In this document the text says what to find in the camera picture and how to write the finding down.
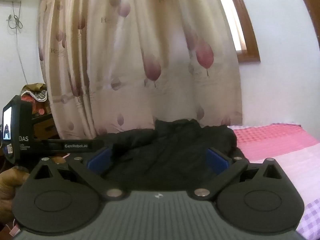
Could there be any pink checked bed sheet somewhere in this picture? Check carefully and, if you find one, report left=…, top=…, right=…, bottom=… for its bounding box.
left=229, top=122, right=320, bottom=236

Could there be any beige leaf print curtain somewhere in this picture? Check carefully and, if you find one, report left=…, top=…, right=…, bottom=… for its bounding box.
left=37, top=0, right=243, bottom=139

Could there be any floral cloth pile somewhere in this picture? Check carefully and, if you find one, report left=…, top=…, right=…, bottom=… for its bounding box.
left=20, top=82, right=52, bottom=118

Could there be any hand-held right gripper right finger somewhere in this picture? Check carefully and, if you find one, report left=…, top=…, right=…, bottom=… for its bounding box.
left=193, top=148, right=285, bottom=202

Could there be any grey wall cable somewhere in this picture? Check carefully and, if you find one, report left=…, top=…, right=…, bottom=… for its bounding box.
left=6, top=1, right=28, bottom=83

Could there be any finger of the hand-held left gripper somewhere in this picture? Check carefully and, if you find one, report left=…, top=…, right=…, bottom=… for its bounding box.
left=32, top=139, right=113, bottom=153

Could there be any black jacket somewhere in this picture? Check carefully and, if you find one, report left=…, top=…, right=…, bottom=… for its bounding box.
left=95, top=119, right=248, bottom=188

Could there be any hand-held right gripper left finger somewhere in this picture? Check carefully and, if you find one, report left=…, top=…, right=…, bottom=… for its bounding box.
left=30, top=147, right=125, bottom=201

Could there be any brown wooden window frame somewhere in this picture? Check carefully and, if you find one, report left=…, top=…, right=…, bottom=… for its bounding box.
left=224, top=0, right=261, bottom=63

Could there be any person's left hand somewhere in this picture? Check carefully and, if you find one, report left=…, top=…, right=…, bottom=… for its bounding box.
left=0, top=166, right=30, bottom=224

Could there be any brown wooden door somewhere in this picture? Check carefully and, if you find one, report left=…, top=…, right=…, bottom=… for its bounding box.
left=293, top=0, right=320, bottom=33

